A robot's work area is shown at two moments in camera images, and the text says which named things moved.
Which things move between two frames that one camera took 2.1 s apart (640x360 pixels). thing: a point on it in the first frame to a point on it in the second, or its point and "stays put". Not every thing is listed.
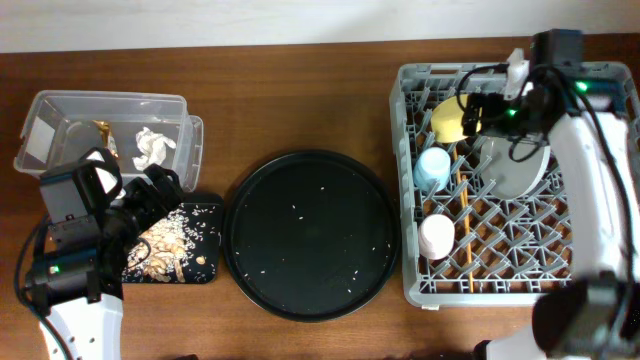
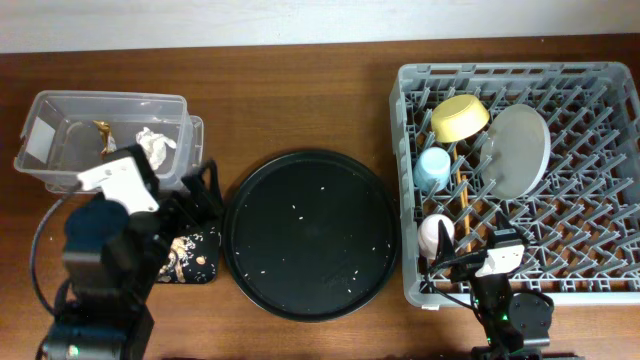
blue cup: [432, 169] stays put
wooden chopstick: [465, 212] stays put
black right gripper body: [505, 118] to [468, 264]
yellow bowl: [447, 119] stays put
